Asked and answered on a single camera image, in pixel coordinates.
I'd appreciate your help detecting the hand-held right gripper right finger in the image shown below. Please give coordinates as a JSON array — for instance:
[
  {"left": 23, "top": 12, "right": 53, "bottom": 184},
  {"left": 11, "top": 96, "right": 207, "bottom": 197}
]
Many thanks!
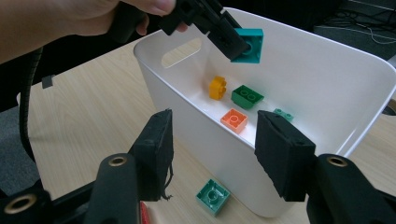
[{"left": 254, "top": 109, "right": 318, "bottom": 203}]

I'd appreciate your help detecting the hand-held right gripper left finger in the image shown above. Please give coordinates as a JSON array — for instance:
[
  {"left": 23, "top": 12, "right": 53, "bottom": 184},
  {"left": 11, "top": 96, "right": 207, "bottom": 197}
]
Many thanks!
[{"left": 128, "top": 107, "right": 175, "bottom": 203}]

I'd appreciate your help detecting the light teal toy block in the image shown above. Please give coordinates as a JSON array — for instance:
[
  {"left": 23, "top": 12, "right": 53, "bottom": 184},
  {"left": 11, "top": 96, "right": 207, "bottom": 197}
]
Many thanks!
[{"left": 273, "top": 107, "right": 295, "bottom": 123}]

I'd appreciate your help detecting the yellow toy block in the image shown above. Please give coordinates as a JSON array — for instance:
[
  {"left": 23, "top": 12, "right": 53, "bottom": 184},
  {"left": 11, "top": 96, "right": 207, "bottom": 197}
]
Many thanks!
[{"left": 208, "top": 76, "right": 228, "bottom": 101}]

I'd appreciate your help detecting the red toy block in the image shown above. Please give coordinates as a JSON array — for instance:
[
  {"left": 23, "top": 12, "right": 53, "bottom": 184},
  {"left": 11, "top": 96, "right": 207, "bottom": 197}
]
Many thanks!
[{"left": 139, "top": 200, "right": 152, "bottom": 224}]

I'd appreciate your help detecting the salmon toy block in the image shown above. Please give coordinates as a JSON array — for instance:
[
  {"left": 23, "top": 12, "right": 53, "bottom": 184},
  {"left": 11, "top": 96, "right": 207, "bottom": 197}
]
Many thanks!
[{"left": 219, "top": 107, "right": 249, "bottom": 134}]

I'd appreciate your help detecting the teal green toy block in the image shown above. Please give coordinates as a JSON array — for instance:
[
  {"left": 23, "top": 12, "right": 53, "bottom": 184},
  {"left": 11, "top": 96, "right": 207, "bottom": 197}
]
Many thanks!
[{"left": 195, "top": 178, "right": 232, "bottom": 217}]

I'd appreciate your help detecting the white plastic bin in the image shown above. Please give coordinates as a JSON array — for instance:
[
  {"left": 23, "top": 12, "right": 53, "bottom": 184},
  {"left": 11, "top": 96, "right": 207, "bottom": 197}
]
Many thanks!
[{"left": 134, "top": 7, "right": 396, "bottom": 218}]

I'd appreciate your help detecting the black round table grommet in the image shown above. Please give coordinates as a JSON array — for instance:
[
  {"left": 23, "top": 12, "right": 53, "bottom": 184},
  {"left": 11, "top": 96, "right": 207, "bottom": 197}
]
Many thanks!
[{"left": 384, "top": 101, "right": 396, "bottom": 117}]

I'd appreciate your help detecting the grey table clip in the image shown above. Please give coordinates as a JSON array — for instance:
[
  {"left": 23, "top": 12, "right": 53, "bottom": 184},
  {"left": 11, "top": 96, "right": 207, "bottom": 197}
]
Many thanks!
[{"left": 41, "top": 74, "right": 54, "bottom": 90}]

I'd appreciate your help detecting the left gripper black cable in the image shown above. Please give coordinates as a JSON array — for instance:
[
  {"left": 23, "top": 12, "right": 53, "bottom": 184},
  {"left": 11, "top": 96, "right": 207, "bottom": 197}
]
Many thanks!
[{"left": 18, "top": 46, "right": 45, "bottom": 162}]

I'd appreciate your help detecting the white floor cable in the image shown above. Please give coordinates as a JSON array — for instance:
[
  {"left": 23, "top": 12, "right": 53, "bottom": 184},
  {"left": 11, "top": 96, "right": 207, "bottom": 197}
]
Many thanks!
[{"left": 339, "top": 21, "right": 396, "bottom": 46}]

